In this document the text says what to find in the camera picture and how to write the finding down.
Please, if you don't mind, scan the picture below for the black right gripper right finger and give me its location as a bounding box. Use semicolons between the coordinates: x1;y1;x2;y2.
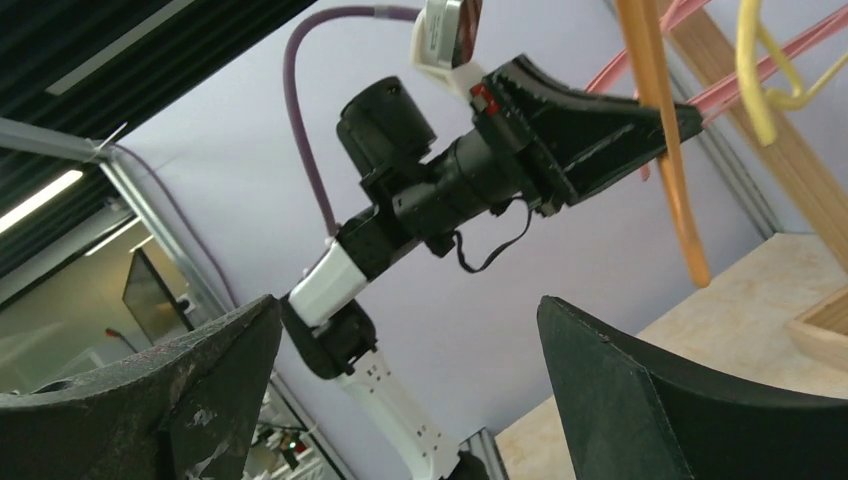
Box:
536;296;847;479

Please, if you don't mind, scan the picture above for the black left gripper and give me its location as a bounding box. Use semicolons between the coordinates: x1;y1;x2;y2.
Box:
335;54;665;259

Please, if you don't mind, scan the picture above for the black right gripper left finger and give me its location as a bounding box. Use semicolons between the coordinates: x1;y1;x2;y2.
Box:
1;295;282;479

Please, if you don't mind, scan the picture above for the large pink plastic hanger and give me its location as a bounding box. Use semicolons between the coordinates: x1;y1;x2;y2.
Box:
685;6;848;124

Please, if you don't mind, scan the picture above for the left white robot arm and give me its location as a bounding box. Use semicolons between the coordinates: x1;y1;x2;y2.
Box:
282;55;666;479

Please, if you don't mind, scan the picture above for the black computer monitor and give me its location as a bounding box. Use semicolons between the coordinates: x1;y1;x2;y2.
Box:
122;249;195;345

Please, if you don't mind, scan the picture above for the wooden hanger rack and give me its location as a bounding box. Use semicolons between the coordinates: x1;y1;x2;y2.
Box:
652;0;848;372

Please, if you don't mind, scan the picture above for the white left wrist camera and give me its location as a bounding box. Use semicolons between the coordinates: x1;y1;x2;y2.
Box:
410;0;485;102

